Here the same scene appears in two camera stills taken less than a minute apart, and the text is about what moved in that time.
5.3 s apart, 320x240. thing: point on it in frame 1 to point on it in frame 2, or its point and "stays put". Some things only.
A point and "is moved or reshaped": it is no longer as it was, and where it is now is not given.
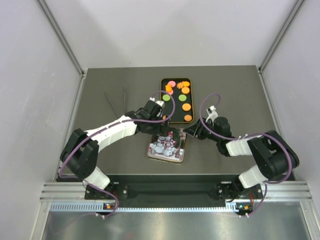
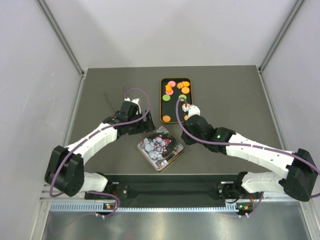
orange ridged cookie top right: [186, 83] stays put
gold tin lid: [163, 148] is moved or reshaped
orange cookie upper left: [168, 88] stays put
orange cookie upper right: [185, 90] stays put
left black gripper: [161, 130] to [145, 127]
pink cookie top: [172, 83] stays put
